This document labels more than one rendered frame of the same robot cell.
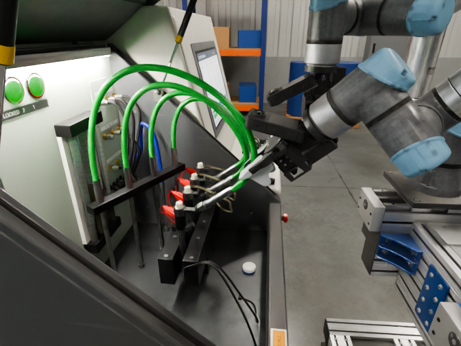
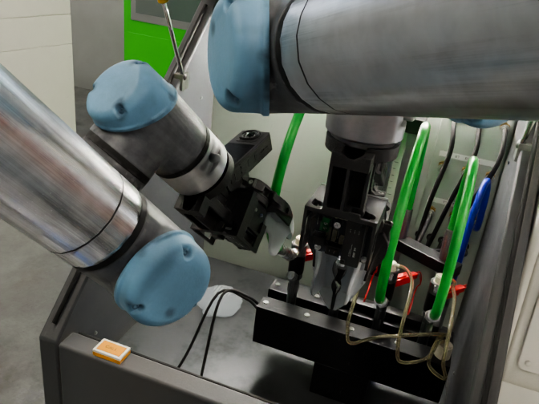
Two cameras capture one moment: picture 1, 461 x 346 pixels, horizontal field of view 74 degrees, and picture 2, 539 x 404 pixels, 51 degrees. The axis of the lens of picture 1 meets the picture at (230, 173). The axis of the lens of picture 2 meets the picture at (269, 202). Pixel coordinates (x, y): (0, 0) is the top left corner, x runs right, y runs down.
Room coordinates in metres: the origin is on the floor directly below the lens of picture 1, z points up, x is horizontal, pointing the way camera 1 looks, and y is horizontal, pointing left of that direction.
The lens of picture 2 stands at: (0.73, -0.72, 1.58)
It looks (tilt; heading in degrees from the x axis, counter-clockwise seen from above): 26 degrees down; 101
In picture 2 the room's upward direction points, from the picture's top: 7 degrees clockwise
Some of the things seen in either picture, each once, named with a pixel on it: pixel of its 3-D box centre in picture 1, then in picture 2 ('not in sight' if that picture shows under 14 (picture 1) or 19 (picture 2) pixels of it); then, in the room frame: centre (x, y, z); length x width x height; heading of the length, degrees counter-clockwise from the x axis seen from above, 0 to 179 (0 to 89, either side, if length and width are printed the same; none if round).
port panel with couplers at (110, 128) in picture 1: (114, 130); (464, 169); (0.90, 0.35, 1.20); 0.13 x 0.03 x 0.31; 173
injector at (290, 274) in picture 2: (186, 242); (290, 296); (0.63, 0.11, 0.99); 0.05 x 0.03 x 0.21; 83
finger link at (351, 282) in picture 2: not in sight; (349, 286); (0.73, -0.21, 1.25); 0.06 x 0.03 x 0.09; 83
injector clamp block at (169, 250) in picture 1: (194, 241); (347, 351); (0.75, 0.11, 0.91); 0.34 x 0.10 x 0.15; 173
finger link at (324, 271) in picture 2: not in sight; (321, 278); (0.70, -0.20, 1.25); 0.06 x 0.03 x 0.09; 83
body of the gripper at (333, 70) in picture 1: (321, 93); (350, 195); (0.71, -0.21, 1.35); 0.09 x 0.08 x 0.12; 83
